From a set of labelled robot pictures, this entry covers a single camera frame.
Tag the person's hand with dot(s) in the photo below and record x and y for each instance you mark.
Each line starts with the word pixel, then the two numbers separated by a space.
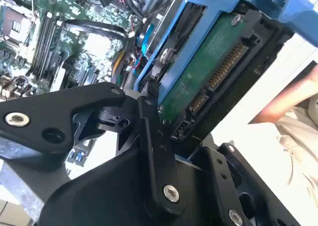
pixel 285 101

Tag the hard disk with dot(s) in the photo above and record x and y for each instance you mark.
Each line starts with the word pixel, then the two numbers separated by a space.
pixel 206 62

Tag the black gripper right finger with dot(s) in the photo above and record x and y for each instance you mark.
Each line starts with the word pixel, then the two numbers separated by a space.
pixel 218 171

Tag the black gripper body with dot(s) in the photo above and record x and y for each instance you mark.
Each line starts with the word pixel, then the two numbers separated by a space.
pixel 104 201

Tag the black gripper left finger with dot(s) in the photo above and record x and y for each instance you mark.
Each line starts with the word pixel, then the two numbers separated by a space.
pixel 37 136

